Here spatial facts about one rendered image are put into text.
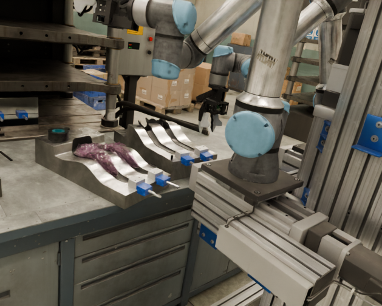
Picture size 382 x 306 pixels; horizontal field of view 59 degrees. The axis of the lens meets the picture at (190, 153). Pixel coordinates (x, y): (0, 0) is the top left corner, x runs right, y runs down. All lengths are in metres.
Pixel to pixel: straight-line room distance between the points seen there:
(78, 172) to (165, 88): 4.19
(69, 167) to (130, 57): 1.01
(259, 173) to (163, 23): 0.47
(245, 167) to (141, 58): 1.39
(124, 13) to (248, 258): 0.70
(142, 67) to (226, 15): 1.32
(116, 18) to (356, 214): 0.83
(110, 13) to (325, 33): 0.83
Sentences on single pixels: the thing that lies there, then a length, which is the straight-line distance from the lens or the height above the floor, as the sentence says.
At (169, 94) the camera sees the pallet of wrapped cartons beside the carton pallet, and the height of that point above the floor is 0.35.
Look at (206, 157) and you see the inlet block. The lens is 1.45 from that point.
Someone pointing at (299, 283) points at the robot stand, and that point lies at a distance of 0.80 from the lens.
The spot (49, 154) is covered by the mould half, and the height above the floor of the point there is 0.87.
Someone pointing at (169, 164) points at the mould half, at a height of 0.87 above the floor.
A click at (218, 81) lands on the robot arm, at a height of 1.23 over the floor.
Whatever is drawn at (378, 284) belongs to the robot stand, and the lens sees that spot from 0.87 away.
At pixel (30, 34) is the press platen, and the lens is 1.86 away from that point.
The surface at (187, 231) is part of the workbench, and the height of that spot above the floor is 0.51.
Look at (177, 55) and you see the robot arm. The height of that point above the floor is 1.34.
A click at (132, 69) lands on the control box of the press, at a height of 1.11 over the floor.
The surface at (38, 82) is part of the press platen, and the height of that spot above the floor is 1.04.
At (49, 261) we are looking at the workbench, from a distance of 1.31.
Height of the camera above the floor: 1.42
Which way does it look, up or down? 21 degrees down
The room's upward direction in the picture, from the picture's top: 9 degrees clockwise
